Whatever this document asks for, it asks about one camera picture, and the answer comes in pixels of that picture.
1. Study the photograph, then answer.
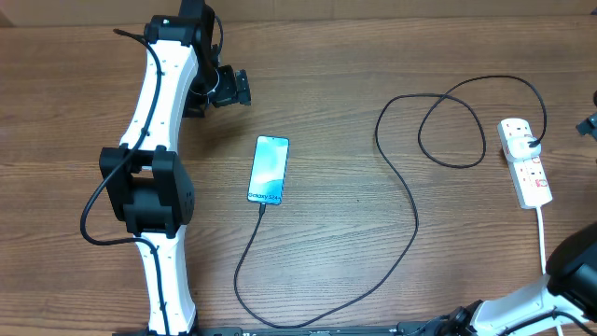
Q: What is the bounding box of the blue Galaxy smartphone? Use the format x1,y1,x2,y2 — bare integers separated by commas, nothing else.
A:
247,135,290,205

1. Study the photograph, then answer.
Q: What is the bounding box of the black USB charging cable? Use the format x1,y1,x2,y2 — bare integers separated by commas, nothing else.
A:
232,74,548,329

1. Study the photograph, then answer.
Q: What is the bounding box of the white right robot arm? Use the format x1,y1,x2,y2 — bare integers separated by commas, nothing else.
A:
420,118,596,335

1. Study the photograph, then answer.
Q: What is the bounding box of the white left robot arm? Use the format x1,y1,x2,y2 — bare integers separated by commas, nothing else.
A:
80,0,251,335

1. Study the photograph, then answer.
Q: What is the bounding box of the white charger plug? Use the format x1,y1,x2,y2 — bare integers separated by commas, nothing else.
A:
505,136,542,162

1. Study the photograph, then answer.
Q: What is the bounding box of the white power strip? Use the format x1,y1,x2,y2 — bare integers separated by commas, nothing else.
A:
497,118,552,209

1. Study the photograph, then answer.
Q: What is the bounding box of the white power strip cord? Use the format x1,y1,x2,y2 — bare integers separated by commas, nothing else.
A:
535,206,565,336

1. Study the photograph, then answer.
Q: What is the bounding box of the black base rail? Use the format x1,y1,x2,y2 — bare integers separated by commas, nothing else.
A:
111,319,528,336

